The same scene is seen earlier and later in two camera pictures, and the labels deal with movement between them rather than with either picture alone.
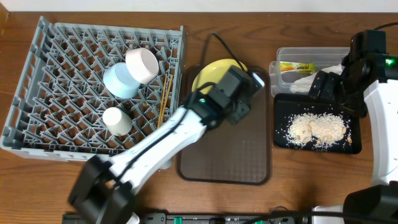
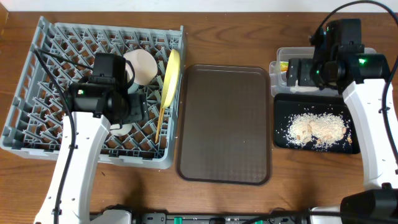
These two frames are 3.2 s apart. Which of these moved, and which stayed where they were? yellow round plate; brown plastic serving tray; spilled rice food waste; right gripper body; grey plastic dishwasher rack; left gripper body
Moved: left gripper body; right gripper body; yellow round plate
Stayed: brown plastic serving tray; grey plastic dishwasher rack; spilled rice food waste
